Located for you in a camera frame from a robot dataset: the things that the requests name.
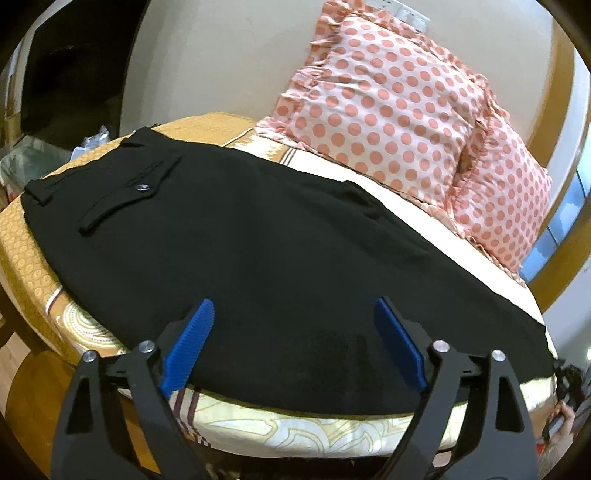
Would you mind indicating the polka dot pillow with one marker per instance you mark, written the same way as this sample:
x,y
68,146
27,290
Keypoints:
x,y
383,99
499,196

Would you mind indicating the dark doorway opening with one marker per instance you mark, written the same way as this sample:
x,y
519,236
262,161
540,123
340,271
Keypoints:
x,y
76,70

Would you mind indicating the white wall switch plate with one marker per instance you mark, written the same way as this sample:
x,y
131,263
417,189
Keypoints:
x,y
405,13

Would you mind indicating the polka dot pillow upper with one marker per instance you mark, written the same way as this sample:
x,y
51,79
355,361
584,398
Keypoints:
x,y
383,99

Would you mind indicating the blue glass window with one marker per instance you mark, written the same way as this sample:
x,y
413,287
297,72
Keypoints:
x,y
559,226

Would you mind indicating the wooden bed frame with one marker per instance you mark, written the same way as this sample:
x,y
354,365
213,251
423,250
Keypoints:
x,y
35,395

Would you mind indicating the yellow patterned bedsheet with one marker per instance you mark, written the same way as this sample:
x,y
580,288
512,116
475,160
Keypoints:
x,y
232,425

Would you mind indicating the black pants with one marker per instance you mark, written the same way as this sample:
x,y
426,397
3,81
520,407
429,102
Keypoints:
x,y
294,264

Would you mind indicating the person's right hand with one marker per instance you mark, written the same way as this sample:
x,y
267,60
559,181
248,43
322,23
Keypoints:
x,y
557,436

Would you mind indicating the clear plastic storage bin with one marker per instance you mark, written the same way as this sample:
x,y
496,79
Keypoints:
x,y
30,159

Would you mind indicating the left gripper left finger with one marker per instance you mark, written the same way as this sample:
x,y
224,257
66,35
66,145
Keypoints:
x,y
92,441

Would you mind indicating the polka dot pillow lower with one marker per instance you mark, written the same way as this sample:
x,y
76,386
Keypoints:
x,y
499,196

